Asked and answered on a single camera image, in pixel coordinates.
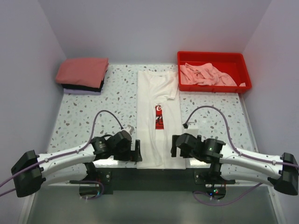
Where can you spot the folded lavender t shirt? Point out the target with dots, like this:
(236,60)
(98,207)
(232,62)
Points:
(81,92)

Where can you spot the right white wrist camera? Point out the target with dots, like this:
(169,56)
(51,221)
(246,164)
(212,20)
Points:
(191,128)

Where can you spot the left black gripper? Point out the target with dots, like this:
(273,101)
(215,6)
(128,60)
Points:
(134,155)

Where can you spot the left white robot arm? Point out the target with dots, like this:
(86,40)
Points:
(33,171)

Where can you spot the pink t shirt in bin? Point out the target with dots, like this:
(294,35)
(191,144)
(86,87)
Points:
(205,74)

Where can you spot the white printed t shirt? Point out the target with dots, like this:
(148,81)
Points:
(158,119)

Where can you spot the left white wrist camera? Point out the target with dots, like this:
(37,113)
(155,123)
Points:
(129,129)

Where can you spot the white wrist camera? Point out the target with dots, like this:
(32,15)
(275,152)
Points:
(129,129)
(191,128)

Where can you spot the folded black t shirt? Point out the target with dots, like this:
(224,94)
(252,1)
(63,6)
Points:
(93,88)

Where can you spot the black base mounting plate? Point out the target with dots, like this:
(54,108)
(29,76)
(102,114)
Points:
(108,180)

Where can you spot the folded salmon pink t shirt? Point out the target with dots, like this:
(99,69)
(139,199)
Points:
(84,62)

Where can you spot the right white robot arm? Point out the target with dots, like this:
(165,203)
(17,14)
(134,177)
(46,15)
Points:
(228,163)

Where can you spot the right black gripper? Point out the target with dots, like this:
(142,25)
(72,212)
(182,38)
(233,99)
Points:
(174,149)

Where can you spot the red plastic bin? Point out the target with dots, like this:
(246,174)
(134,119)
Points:
(231,63)

